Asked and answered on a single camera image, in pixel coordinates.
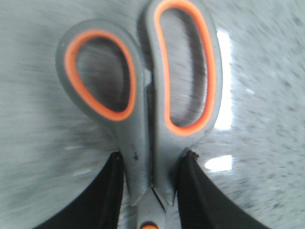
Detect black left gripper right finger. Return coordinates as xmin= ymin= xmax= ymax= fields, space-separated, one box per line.
xmin=177 ymin=150 xmax=268 ymax=229

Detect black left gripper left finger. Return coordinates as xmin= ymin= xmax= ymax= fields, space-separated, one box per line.
xmin=36 ymin=152 xmax=124 ymax=229

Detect grey orange scissors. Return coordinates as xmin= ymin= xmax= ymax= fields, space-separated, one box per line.
xmin=56 ymin=0 xmax=223 ymax=229

